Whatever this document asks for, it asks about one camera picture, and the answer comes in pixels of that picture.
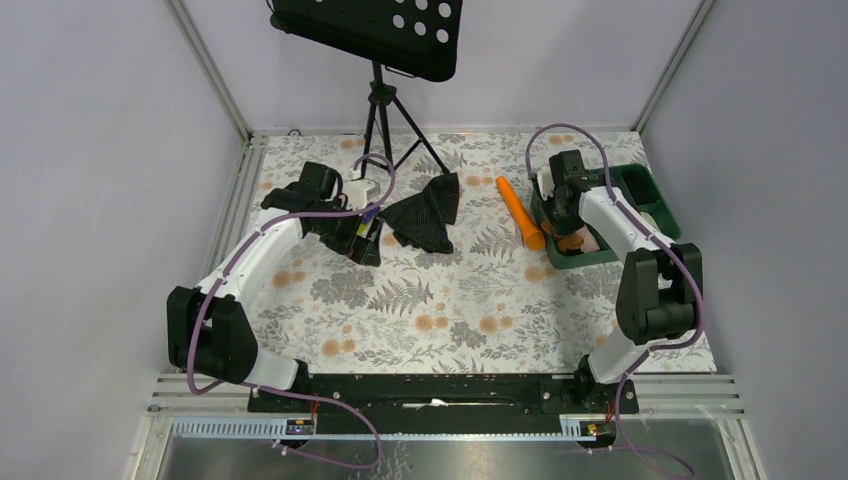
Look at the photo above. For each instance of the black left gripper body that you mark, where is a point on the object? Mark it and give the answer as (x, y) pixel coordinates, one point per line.
(339, 234)

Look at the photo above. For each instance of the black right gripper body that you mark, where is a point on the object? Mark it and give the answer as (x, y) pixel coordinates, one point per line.
(563, 222)

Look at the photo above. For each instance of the brown boxer underwear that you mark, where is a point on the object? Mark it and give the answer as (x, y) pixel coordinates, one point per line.
(569, 244)

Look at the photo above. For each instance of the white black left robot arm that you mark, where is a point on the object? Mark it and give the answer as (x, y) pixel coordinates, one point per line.
(209, 327)

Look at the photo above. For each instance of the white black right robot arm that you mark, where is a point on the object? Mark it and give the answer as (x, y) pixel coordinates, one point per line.
(624, 212)

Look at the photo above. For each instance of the beige-pink rolled underwear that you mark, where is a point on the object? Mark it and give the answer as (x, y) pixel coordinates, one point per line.
(590, 243)

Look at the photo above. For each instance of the black striped underwear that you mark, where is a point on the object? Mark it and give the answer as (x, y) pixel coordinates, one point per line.
(420, 221)

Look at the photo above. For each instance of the cream rolled underwear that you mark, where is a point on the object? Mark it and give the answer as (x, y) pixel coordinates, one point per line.
(656, 220)

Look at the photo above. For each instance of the purple yellow small block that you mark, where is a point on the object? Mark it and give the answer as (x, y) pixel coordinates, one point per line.
(370, 225)

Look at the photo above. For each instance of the orange rolled cloth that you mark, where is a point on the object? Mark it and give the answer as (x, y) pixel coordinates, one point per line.
(531, 235)

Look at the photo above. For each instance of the green divided organizer tray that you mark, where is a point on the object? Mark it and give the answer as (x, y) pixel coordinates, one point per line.
(641, 192)

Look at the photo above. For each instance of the floral patterned table mat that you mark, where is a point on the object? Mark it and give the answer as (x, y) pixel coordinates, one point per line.
(492, 306)

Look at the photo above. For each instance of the black music stand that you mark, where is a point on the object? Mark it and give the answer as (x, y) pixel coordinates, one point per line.
(414, 39)

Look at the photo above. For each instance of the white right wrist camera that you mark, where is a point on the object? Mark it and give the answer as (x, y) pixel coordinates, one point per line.
(545, 183)

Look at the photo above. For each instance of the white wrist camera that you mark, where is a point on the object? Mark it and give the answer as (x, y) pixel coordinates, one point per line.
(360, 193)
(545, 183)

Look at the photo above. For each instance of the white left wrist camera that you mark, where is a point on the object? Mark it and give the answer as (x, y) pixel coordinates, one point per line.
(360, 193)

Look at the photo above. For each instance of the black mounting base rail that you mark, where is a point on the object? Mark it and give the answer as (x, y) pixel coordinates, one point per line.
(449, 404)

